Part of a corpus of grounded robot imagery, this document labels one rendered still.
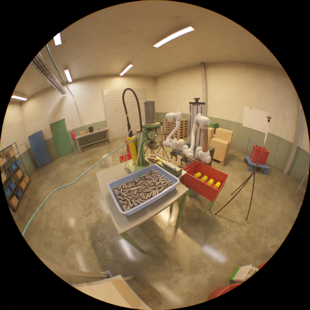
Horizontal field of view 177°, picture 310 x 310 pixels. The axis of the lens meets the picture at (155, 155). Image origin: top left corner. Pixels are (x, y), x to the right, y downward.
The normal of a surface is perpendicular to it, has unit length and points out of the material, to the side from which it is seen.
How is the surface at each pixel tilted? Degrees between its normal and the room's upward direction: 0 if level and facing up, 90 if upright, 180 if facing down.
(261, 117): 90
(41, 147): 90
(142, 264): 0
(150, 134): 90
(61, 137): 90
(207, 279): 0
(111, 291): 0
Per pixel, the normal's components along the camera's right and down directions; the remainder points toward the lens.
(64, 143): 0.60, 0.33
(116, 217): -0.05, -0.89
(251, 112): -0.80, 0.31
